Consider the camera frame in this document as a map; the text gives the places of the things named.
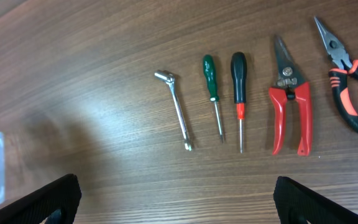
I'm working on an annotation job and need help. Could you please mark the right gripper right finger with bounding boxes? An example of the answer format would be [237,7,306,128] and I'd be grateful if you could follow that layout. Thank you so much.
[273,176,358,224]

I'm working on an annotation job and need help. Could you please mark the orange black needle-nose pliers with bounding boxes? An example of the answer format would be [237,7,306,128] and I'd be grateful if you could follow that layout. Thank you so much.
[314,17,358,134]

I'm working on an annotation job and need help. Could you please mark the red handled snips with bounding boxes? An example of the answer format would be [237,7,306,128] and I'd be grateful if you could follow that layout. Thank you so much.
[268,34,314,157]

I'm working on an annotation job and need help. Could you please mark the black red handled screwdriver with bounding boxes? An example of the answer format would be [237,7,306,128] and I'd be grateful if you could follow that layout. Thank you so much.
[231,52,247,154]

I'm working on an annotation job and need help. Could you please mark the silver socket wrench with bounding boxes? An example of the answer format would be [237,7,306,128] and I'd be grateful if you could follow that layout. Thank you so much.
[154,70,193,151]

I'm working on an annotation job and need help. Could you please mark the green handled screwdriver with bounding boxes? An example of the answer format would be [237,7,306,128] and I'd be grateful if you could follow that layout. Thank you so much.
[203,55,224,142]

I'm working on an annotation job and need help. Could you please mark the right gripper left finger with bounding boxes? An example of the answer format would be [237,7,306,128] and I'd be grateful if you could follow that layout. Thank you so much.
[0,174,81,224]

